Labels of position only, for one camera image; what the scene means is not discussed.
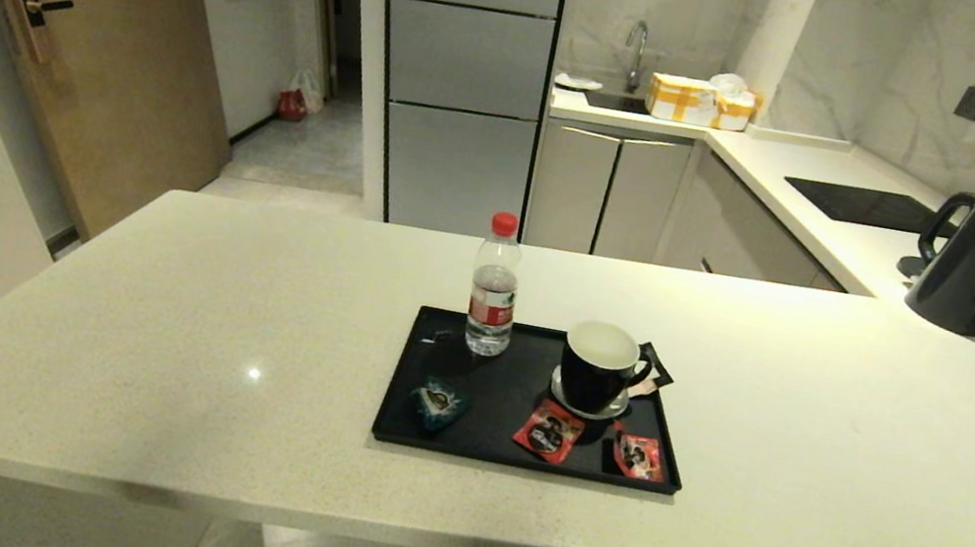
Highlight black mug white inside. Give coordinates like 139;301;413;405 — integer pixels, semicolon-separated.
552;316;661;426

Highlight black induction cooktop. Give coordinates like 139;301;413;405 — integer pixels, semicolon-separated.
779;174;962;243

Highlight kitchen sink basin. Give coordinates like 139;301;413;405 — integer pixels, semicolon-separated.
583;88;654;117

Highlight black rectangular serving tray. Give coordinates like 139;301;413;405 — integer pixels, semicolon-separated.
368;300;705;497

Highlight grey counter base cabinet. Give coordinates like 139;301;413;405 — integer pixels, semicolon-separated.
659;142;867;299

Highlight chrome sink faucet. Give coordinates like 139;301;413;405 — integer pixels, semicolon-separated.
618;19;653;95

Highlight white plastic bag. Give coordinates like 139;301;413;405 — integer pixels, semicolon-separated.
290;68;331;117

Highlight white round saucer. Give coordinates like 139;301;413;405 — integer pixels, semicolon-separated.
544;361;635;427

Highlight clear water bottle red cap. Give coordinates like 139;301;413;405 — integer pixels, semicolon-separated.
459;209;533;361

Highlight red coffee packet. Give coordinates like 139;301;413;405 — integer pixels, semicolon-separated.
607;423;674;486
510;396;590;470

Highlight large yellow taped box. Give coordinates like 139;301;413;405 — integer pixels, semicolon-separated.
643;71;722;130

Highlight small yellow taped box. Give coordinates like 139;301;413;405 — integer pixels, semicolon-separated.
712;87;767;136

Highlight grey sink cabinet door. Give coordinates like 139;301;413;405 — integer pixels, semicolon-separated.
523;120;623;259
593;131;697;271

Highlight tall grey fridge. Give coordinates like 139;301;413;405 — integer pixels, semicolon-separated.
330;0;567;249

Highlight white shallow dish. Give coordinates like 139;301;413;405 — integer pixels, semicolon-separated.
554;71;605;95

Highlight white crumpled cloth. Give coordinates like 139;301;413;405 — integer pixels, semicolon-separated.
708;69;752;100

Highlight red plastic bag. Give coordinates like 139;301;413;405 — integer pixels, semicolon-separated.
275;86;312;125

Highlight dark green snack packet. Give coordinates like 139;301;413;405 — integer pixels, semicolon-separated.
404;373;475;438

